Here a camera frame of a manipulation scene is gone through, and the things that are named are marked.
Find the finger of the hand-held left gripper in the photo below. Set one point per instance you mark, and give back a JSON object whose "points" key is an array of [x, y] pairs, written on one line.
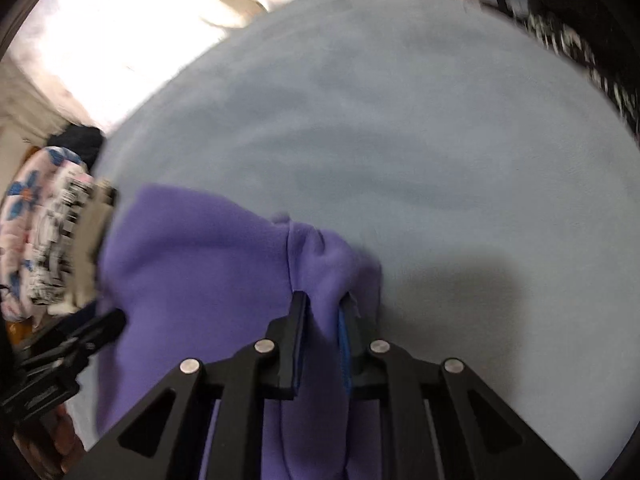
{"points": [[90, 335]]}

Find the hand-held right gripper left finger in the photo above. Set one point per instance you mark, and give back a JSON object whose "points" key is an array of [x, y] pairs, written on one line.
{"points": [[298, 350]]}

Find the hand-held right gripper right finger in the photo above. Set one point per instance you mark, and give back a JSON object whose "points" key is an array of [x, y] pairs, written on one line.
{"points": [[345, 350]]}

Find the purple zip hoodie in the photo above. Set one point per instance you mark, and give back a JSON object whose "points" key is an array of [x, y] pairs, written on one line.
{"points": [[200, 270]]}

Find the brown wooden headboard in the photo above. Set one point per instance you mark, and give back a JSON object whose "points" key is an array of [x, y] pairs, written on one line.
{"points": [[20, 332]]}

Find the cream folded garment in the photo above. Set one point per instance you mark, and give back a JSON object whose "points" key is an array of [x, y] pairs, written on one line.
{"points": [[92, 230]]}

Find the black white printed garment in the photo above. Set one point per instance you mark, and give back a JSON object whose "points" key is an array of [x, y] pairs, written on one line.
{"points": [[60, 220]]}

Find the floral quilt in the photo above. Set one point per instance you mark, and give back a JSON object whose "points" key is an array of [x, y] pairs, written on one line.
{"points": [[25, 195]]}

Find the light blue bed blanket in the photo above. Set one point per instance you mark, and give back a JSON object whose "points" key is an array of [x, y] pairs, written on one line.
{"points": [[400, 135]]}

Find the black white patterned cloth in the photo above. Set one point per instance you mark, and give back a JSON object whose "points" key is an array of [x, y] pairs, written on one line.
{"points": [[575, 45]]}

